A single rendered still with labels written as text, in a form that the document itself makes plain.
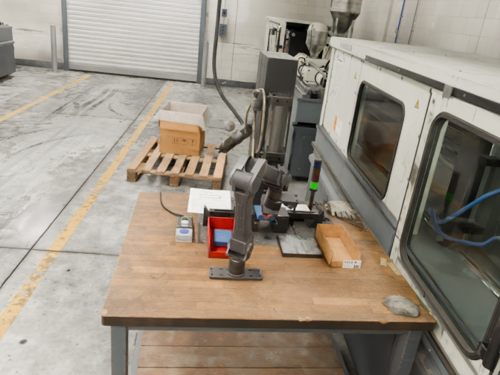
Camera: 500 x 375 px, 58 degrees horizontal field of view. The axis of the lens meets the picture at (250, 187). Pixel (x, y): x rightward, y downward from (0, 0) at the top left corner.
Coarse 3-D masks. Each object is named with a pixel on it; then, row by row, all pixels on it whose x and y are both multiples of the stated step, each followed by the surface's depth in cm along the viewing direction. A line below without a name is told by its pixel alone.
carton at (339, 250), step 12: (324, 228) 201; (336, 228) 201; (324, 240) 188; (336, 240) 201; (348, 240) 192; (324, 252) 187; (336, 252) 190; (348, 252) 191; (360, 252) 179; (336, 264) 179; (348, 264) 180; (360, 264) 181
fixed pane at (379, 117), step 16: (368, 96) 266; (384, 96) 241; (368, 112) 264; (384, 112) 239; (400, 112) 217; (368, 128) 261; (384, 128) 237; (352, 144) 290; (368, 144) 259; (384, 144) 235; (368, 160) 257; (384, 160) 233; (368, 176) 255; (384, 176) 231
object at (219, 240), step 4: (216, 232) 195; (220, 232) 195; (224, 232) 195; (228, 232) 196; (216, 236) 192; (220, 236) 192; (228, 236) 193; (216, 240) 188; (220, 240) 188; (224, 240) 189; (228, 240) 189; (216, 244) 184; (220, 244) 184; (224, 244) 184
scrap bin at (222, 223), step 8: (208, 224) 190; (216, 224) 198; (224, 224) 198; (232, 224) 199; (208, 232) 184; (232, 232) 197; (208, 240) 180; (208, 248) 177; (216, 248) 183; (224, 248) 184; (208, 256) 176; (216, 256) 176; (224, 256) 176
